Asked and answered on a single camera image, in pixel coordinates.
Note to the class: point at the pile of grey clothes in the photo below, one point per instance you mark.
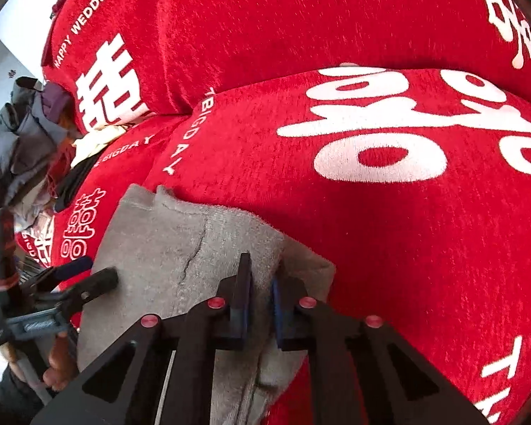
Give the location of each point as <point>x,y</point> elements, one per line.
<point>26,150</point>

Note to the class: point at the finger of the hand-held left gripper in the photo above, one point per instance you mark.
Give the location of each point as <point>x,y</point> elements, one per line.
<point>98,282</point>
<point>73,266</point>

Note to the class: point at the person's left hand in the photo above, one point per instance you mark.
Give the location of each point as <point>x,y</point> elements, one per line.
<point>58,365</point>

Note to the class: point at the cream cloth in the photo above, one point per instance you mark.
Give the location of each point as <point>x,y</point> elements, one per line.
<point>95,141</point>

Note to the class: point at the red printed blanket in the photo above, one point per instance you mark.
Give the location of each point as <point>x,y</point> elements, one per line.
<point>380,186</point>

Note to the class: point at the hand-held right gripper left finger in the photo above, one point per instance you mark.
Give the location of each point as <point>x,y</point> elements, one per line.
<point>244,301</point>

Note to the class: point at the grey small cloth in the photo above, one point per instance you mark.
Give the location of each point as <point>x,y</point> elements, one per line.
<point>181,248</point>

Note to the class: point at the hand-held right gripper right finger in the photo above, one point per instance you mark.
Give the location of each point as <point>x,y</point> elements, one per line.
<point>277,314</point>

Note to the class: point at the black cloth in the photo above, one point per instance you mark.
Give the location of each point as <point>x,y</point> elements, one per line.
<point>75,181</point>

